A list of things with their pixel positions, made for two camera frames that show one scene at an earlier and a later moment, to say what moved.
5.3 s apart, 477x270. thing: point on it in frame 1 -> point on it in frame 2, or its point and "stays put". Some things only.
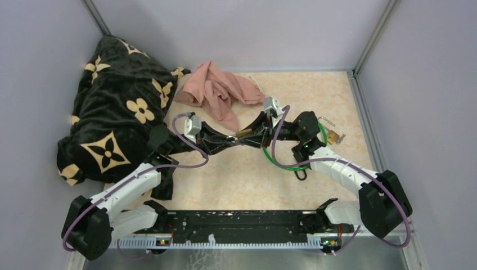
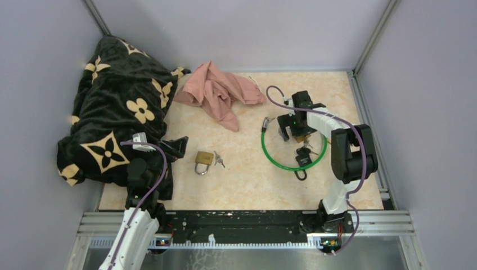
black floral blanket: [123, 94] stays put
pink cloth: [217, 92] stays put
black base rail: [234, 226] stays put
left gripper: [209, 146] -> [178, 146]
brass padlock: [243, 131] -> [203, 158]
